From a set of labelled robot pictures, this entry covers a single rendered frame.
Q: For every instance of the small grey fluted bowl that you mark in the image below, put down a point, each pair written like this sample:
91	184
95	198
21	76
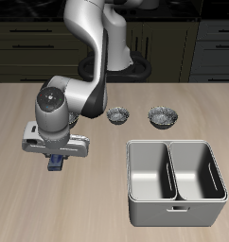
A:
118	115

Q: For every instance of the black kitchen countertop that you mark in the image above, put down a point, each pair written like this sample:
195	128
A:
31	9

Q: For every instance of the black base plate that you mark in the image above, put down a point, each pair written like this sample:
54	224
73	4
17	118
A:
141	67

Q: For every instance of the white two-bin basket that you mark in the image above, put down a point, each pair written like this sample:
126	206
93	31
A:
178	189

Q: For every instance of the medium grey fluted bowl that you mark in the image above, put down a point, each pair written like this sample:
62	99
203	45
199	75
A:
73	119

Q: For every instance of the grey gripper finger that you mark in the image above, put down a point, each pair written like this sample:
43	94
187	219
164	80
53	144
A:
65	157
47	155

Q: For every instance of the dark kitchen cupboards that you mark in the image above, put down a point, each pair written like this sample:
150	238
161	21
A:
34	50

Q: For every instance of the grey drawer cabinet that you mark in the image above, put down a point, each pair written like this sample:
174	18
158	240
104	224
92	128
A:
214	50

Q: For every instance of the blue cream cheese box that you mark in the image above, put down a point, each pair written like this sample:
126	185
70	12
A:
55	164

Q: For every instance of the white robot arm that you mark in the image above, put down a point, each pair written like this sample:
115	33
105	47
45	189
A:
84	38

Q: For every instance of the large grey fluted bowl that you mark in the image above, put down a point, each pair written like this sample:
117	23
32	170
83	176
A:
162	117

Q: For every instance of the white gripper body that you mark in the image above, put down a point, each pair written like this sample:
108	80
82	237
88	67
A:
78	147

